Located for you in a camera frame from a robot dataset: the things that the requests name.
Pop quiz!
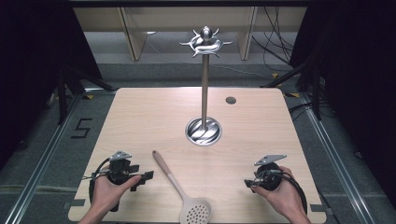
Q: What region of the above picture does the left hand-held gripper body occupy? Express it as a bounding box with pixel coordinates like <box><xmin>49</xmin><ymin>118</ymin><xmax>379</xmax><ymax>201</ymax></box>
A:
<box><xmin>106</xmin><ymin>150</ymin><xmax>140</xmax><ymax>187</ymax></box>

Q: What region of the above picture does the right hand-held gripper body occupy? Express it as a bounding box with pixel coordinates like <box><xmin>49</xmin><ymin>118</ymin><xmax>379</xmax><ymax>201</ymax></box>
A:
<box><xmin>252</xmin><ymin>154</ymin><xmax>288</xmax><ymax>192</ymax></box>

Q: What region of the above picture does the beige slotted spoon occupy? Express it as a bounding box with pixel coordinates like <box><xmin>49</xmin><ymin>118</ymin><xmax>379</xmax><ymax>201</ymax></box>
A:
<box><xmin>151</xmin><ymin>150</ymin><xmax>212</xmax><ymax>224</ymax></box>

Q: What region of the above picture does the steel utensil rack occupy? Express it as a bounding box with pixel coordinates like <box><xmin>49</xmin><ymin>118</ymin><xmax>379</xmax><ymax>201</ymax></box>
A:
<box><xmin>179</xmin><ymin>25</ymin><xmax>233</xmax><ymax>147</ymax></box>

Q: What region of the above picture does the person's right hand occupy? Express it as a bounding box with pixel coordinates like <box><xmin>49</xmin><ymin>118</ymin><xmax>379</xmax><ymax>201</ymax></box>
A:
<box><xmin>250</xmin><ymin>165</ymin><xmax>305</xmax><ymax>217</ymax></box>

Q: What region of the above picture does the person's left hand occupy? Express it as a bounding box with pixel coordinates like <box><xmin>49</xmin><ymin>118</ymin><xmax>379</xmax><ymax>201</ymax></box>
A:
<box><xmin>90</xmin><ymin>175</ymin><xmax>143</xmax><ymax>217</ymax></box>

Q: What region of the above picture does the black tripod stand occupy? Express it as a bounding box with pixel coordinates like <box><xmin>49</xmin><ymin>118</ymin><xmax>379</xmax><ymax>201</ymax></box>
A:
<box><xmin>55</xmin><ymin>63</ymin><xmax>117</xmax><ymax>126</ymax></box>
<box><xmin>261</xmin><ymin>57</ymin><xmax>323</xmax><ymax>121</ymax></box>

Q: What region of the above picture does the black curtain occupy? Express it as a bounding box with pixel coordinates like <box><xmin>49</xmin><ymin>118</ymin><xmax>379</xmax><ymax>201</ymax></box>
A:
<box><xmin>289</xmin><ymin>0</ymin><xmax>396</xmax><ymax>202</ymax></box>
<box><xmin>0</xmin><ymin>0</ymin><xmax>103</xmax><ymax>171</ymax></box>

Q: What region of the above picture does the light wooden shelf unit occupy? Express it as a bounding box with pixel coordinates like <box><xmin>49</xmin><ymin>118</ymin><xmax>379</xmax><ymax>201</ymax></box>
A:
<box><xmin>73</xmin><ymin>7</ymin><xmax>308</xmax><ymax>62</ymax></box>

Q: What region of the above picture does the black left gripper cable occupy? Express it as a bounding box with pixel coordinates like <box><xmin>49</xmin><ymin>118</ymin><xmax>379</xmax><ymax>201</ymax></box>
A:
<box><xmin>88</xmin><ymin>157</ymin><xmax>120</xmax><ymax>213</ymax></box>

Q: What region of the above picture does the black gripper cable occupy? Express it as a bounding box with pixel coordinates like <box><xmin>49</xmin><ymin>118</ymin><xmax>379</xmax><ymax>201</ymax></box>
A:
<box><xmin>257</xmin><ymin>169</ymin><xmax>309</xmax><ymax>216</ymax></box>
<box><xmin>88</xmin><ymin>157</ymin><xmax>120</xmax><ymax>213</ymax></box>

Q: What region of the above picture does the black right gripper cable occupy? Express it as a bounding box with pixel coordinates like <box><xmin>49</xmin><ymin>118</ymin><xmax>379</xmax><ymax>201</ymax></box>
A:
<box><xmin>257</xmin><ymin>169</ymin><xmax>309</xmax><ymax>216</ymax></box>

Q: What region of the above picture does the metal floor rail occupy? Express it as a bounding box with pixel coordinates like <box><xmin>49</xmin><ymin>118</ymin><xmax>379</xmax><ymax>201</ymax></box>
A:
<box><xmin>284</xmin><ymin>92</ymin><xmax>376</xmax><ymax>224</ymax></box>
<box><xmin>3</xmin><ymin>89</ymin><xmax>118</xmax><ymax>224</ymax></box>

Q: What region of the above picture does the bundle of black cables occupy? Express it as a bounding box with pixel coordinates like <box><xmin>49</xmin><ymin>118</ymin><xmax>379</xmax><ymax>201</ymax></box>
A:
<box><xmin>251</xmin><ymin>7</ymin><xmax>296</xmax><ymax>73</ymax></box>

